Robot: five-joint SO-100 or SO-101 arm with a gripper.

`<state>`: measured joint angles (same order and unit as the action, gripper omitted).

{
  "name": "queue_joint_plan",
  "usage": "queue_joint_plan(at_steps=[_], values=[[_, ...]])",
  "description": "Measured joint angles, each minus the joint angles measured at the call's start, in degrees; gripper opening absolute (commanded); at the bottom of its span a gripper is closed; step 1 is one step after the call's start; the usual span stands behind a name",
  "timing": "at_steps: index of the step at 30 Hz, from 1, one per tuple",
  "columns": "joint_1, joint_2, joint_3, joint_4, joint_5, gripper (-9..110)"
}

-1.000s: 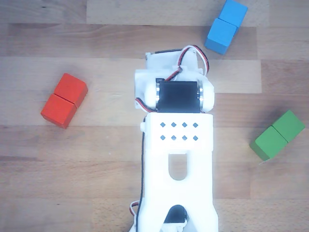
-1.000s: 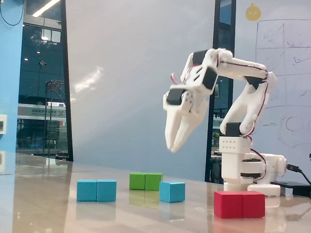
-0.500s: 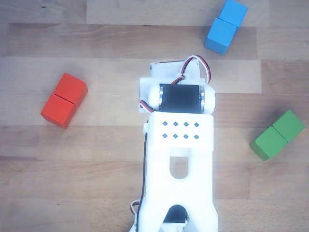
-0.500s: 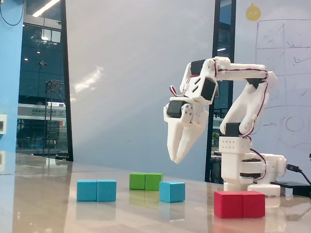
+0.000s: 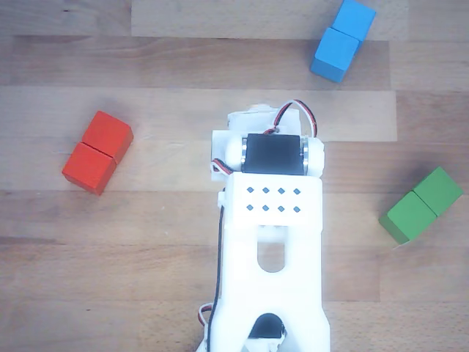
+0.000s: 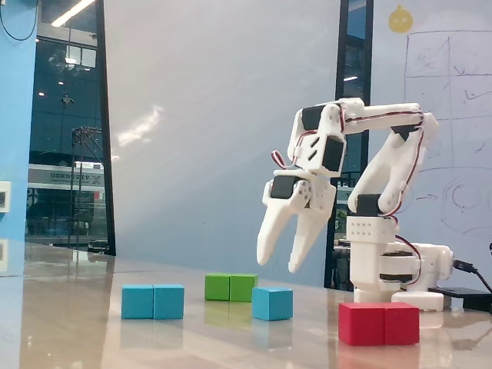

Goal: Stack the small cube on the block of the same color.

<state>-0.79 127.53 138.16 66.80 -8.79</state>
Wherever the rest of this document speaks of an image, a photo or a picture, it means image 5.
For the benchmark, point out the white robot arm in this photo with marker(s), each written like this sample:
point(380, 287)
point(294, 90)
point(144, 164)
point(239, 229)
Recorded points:
point(273, 199)

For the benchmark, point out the long red block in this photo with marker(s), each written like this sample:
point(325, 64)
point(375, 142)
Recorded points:
point(93, 161)

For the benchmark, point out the long blue block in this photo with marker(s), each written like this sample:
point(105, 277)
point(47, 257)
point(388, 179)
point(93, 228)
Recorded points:
point(337, 51)

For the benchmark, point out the long green block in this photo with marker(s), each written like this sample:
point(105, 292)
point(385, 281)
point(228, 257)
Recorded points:
point(417, 209)

